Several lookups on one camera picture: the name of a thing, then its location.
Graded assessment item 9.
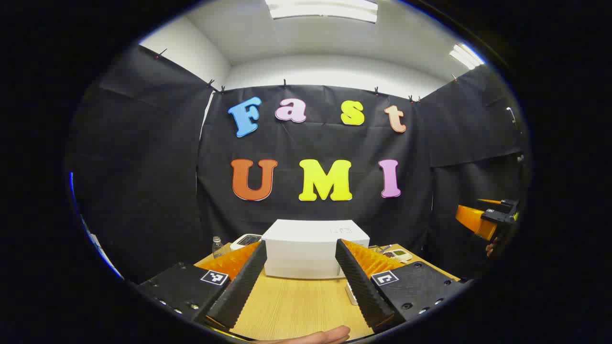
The white microwave oven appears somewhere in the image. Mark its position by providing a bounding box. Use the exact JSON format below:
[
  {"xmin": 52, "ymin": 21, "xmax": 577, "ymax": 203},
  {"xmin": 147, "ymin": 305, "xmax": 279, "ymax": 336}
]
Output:
[{"xmin": 261, "ymin": 219, "xmax": 370, "ymax": 280}]

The white divided dish with grains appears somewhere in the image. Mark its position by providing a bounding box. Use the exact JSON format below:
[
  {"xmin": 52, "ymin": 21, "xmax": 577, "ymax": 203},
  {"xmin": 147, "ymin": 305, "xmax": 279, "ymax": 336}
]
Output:
[{"xmin": 382, "ymin": 248, "xmax": 413, "ymax": 263}]

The black backdrop cloth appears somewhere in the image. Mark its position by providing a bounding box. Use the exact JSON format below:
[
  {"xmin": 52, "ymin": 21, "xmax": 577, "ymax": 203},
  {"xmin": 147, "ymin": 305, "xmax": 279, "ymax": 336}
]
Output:
[{"xmin": 67, "ymin": 45, "xmax": 529, "ymax": 282}]

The white toaster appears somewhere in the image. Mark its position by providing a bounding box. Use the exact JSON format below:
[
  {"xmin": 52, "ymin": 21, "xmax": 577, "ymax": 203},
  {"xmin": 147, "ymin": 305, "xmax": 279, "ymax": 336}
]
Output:
[{"xmin": 230, "ymin": 234, "xmax": 262, "ymax": 251}]

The ceiling light panel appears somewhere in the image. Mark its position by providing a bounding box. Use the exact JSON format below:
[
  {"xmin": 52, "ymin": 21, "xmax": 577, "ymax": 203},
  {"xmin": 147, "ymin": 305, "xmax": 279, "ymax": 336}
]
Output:
[
  {"xmin": 265, "ymin": 0, "xmax": 378, "ymax": 23},
  {"xmin": 449, "ymin": 43, "xmax": 484, "ymax": 70}
]

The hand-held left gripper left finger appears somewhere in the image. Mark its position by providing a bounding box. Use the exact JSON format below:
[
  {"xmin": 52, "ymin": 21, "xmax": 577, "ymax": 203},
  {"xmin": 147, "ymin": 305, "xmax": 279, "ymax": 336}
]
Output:
[{"xmin": 139, "ymin": 240, "xmax": 267, "ymax": 330}]

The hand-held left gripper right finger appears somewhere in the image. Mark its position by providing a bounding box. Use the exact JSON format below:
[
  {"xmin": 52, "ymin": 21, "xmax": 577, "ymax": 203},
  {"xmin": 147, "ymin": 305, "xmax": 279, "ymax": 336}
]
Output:
[{"xmin": 335, "ymin": 239, "xmax": 471, "ymax": 330}]

